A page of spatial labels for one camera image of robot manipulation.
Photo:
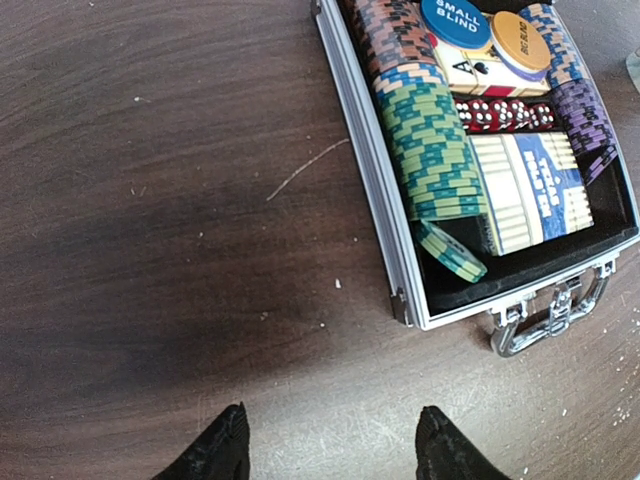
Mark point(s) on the blue small blind button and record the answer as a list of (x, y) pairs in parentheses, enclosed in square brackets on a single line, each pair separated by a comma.
[(457, 22)]

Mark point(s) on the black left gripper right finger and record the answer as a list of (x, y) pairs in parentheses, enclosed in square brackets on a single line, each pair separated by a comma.
[(444, 452)]

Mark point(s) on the row poker chips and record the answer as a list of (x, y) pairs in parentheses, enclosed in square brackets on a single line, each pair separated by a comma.
[(430, 150), (574, 94)]

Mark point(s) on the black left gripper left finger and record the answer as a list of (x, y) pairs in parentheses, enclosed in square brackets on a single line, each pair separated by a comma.
[(221, 451)]

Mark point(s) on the Texas Hold'em card box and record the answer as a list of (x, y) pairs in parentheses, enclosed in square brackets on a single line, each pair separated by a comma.
[(534, 188)]

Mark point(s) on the red translucent die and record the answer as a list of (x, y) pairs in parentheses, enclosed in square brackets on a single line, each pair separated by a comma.
[(502, 115), (478, 116)]

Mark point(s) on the aluminium poker case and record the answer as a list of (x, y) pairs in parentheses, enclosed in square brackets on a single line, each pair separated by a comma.
[(533, 295)]

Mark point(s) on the left row poker chips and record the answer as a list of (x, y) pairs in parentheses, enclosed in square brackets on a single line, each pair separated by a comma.
[(430, 150)]

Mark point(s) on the white dealer button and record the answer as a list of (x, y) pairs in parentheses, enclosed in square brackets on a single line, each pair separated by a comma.
[(533, 76)]

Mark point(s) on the red playing card deck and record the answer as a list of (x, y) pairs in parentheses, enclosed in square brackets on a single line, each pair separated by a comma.
[(482, 73)]

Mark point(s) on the orange big blind button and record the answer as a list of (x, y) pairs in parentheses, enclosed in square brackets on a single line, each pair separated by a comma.
[(518, 40)]

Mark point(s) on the right row poker chips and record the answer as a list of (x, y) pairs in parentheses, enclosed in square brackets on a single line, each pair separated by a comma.
[(574, 94)]

